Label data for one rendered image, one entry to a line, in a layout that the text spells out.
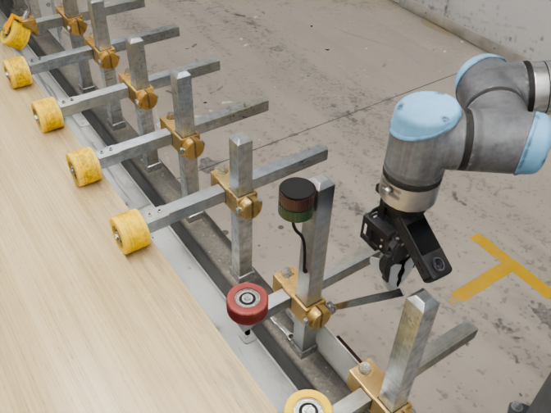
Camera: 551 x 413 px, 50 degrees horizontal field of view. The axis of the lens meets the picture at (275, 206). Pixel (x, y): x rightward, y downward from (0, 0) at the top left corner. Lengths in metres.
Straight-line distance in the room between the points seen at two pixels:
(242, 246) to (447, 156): 0.63
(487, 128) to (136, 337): 0.68
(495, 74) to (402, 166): 0.22
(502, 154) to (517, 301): 1.68
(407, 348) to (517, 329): 1.50
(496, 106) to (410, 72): 2.90
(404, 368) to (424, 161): 0.34
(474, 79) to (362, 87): 2.61
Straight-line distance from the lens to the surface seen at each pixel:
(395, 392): 1.06
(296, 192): 0.95
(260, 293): 1.15
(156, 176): 1.75
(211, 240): 1.54
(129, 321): 1.14
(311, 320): 1.18
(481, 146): 0.87
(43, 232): 1.34
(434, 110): 0.85
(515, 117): 0.90
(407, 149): 0.85
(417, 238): 0.95
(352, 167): 2.94
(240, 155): 1.18
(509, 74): 1.00
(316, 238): 1.05
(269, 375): 1.39
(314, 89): 3.52
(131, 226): 1.20
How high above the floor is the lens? 1.79
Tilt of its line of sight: 42 degrees down
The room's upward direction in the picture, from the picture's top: 2 degrees clockwise
